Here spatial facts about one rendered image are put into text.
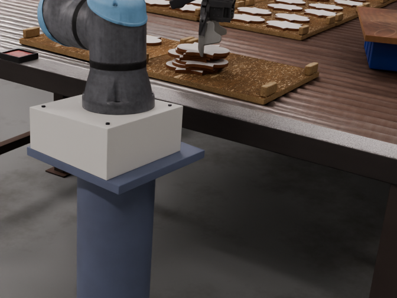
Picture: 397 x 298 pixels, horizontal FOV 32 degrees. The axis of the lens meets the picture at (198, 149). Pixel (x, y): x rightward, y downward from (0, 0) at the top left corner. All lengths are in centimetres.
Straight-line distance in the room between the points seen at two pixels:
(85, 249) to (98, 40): 46
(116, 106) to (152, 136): 10
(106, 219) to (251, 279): 130
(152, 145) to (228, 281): 133
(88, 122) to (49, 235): 164
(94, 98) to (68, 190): 194
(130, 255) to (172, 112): 33
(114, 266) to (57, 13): 55
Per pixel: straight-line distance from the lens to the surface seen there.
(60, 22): 146
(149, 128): 137
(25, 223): 302
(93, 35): 138
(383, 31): 209
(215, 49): 186
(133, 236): 148
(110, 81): 137
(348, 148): 148
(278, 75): 187
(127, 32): 135
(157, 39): 214
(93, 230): 148
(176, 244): 286
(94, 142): 132
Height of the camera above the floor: 142
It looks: 22 degrees down
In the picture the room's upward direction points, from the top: 4 degrees clockwise
